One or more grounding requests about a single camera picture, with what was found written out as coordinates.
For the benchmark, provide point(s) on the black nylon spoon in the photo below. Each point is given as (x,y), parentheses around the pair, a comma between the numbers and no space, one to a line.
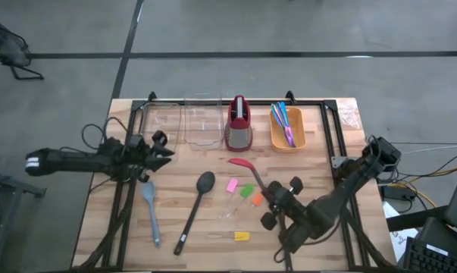
(205,182)

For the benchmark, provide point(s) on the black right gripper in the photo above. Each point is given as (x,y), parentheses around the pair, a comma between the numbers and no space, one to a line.
(287,206)

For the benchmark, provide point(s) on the yellow plastic bin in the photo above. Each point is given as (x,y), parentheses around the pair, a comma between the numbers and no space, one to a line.
(298,140)

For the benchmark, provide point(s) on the clear plastic storage bin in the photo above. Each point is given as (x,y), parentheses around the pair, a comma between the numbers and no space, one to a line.
(203,125)
(163,117)

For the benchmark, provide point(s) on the green mini silicone spatula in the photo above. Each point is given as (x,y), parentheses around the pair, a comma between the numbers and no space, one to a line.
(247,191)

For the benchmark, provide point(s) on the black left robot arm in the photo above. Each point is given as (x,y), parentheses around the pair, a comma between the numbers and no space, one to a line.
(69,161)

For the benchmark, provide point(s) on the black computer desk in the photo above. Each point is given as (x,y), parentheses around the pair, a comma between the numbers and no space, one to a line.
(414,220)

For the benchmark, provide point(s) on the black power brick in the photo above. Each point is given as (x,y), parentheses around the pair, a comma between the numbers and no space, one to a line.
(398,193)

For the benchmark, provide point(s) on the blue-grey silicone spoon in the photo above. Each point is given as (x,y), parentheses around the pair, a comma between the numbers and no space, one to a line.
(148,191)

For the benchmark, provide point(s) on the red-trimmed steel box grater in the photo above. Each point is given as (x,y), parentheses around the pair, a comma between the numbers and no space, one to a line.
(238,129)

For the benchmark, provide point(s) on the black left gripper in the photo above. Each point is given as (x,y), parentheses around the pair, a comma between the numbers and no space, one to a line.
(141,159)

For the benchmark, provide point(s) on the black mesh chair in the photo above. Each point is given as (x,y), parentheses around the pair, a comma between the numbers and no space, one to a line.
(4,45)

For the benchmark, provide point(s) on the white paper sheet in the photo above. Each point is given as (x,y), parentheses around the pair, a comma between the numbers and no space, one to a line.
(398,239)

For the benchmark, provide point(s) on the grey metal table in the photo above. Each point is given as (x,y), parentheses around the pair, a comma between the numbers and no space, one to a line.
(0,212)

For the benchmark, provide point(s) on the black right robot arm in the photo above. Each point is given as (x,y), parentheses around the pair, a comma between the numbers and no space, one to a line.
(342,193)

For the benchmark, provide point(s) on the iridescent blue-purple cutlery piece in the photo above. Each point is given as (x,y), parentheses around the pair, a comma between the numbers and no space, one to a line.
(290,136)
(285,113)

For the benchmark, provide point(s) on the crumpled clear plastic wrap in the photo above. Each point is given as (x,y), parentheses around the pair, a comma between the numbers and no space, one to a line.
(349,113)

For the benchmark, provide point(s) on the black keyboard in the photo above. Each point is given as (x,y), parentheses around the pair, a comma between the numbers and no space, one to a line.
(432,259)

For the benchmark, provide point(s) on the pink mini silicone spatula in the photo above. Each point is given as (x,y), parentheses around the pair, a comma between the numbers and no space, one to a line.
(232,185)

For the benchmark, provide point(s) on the iridescent metal table knife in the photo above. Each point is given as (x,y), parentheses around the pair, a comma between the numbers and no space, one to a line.
(274,113)

